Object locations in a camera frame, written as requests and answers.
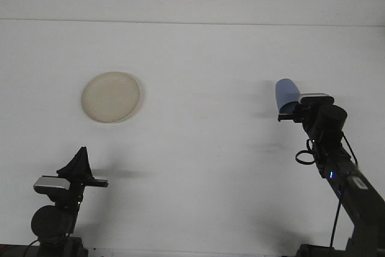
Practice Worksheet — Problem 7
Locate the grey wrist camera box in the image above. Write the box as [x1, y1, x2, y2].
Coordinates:
[32, 176, 72, 194]
[297, 92, 335, 105]

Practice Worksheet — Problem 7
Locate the pale blue cup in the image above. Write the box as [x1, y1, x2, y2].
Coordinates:
[275, 78, 301, 114]

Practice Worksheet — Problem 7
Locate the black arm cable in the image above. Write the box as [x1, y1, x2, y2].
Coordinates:
[295, 132, 360, 249]
[25, 238, 42, 257]

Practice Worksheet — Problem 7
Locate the pale round plate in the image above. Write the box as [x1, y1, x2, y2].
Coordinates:
[81, 70, 144, 125]

